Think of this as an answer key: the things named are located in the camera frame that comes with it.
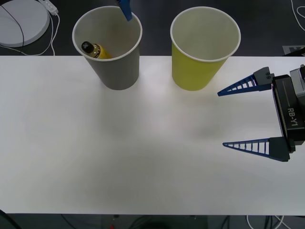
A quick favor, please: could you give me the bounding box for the black and white floor marker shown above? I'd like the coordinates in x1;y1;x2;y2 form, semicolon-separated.
282;45;305;57

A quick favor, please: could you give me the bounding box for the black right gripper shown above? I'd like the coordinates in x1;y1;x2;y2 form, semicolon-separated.
217;67;305;162

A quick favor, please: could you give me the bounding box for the white power strip cable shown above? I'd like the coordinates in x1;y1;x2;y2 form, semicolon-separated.
0;11;60;57

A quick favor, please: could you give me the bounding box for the grey plastic waste bin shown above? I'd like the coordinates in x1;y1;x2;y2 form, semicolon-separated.
72;6;143;91

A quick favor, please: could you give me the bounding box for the yellow-green plastic waste bin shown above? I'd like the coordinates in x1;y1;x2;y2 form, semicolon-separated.
170;6;242;92

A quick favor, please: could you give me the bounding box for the thin black cable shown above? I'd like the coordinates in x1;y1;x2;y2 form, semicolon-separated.
0;3;26;55

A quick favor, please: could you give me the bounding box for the round pale grey base plate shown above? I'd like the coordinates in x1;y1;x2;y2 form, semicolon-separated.
0;0;51;48

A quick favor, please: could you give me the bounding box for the white power strip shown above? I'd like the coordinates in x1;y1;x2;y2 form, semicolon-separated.
38;0;59;15

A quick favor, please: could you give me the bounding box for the yellow bottle with black cap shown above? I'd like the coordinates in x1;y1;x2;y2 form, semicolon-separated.
81;41;112;60

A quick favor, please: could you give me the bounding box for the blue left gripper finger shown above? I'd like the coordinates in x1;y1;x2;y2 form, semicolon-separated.
116;0;133;22

